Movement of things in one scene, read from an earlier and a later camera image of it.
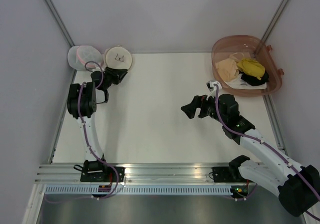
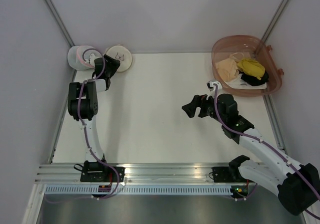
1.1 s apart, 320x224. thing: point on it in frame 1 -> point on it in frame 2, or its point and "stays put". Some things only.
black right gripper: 197,101 stays put
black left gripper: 118,74 -> 114,64
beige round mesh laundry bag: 118,57 stays put
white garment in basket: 238,83 stays put
